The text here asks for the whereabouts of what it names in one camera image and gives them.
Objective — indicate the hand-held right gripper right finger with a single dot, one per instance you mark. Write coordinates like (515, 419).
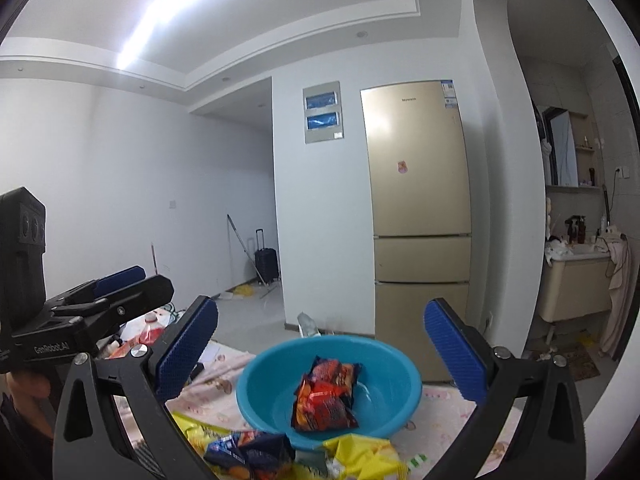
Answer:
(455, 355)

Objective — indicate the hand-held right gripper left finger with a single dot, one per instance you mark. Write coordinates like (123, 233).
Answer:
(185, 352)

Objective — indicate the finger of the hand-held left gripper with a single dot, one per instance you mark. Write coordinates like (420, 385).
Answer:
(120, 280)
(145, 297)

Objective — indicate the yellow snack packet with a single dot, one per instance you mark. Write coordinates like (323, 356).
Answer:
(195, 432)
(365, 460)

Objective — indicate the blue plastic basin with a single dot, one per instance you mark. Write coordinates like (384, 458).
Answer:
(270, 385)

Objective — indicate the person's left forearm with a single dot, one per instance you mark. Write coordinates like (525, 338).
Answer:
(22, 445)

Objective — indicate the person's left hand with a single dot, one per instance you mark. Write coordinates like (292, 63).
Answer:
(27, 387)

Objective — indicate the small black object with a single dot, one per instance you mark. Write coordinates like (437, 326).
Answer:
(197, 370)

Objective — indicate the red snack bag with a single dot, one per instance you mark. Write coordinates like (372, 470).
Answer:
(150, 332)

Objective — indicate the pink printed blanket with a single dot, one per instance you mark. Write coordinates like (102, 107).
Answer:
(220, 362)

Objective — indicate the yellow bag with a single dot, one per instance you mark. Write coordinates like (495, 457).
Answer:
(245, 290)

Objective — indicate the black suitcase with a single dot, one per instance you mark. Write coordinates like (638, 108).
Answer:
(266, 262)

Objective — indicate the brown floor mat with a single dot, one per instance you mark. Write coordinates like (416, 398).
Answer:
(580, 365)

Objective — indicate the blue snack packet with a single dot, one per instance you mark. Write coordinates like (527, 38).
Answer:
(260, 455)

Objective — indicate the red orange snack packet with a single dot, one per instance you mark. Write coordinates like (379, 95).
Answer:
(325, 400)

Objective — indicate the beige vanity cabinet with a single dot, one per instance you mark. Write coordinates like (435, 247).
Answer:
(575, 285)

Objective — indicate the pink towel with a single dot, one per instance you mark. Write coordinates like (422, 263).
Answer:
(619, 300)

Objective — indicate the gold refrigerator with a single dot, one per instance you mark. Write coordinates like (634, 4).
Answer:
(415, 185)

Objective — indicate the pink fridge sticker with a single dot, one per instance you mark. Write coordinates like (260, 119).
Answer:
(402, 167)

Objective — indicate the bathroom mirror cabinet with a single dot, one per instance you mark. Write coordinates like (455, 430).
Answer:
(567, 150)

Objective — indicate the grey electrical panel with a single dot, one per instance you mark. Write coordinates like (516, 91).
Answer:
(324, 112)

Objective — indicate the blue white fridge label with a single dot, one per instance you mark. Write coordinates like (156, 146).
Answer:
(449, 94)

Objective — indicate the ceiling light strip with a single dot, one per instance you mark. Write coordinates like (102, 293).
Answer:
(165, 15)

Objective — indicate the wall outlet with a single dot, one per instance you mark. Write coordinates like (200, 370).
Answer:
(621, 172)

